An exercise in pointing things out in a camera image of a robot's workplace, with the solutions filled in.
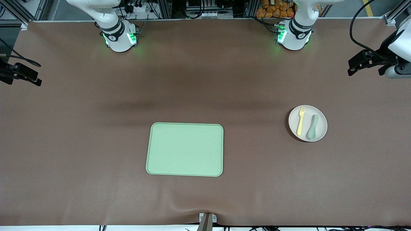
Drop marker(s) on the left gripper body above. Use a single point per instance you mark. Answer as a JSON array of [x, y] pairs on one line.
[[384, 50]]

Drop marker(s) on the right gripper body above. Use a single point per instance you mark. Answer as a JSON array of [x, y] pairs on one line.
[[7, 72]]

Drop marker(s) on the grey-green plastic spoon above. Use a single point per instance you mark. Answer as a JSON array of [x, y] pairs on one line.
[[311, 133]]

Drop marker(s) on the yellow plastic fork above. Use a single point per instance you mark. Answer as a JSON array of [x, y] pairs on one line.
[[300, 126]]

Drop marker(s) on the round beige plate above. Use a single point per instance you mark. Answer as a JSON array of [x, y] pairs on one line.
[[292, 125]]

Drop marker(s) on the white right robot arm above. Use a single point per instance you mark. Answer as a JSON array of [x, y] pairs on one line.
[[117, 41]]

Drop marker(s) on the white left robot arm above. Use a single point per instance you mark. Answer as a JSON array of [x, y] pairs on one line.
[[293, 38]]

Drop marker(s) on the brown table cover cloth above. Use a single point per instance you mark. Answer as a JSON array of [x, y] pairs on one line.
[[80, 144]]

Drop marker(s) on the orange toy food pile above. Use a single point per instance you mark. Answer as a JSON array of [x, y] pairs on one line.
[[273, 12]]

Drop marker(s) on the white power strip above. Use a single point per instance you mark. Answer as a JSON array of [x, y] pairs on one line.
[[141, 9]]

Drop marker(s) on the light green rectangular tray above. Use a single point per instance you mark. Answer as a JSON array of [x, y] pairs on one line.
[[184, 149]]

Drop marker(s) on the aluminium frame profile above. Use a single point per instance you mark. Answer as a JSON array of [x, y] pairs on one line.
[[390, 21], [25, 25]]

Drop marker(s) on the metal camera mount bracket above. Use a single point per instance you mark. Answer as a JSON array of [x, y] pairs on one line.
[[207, 224]]

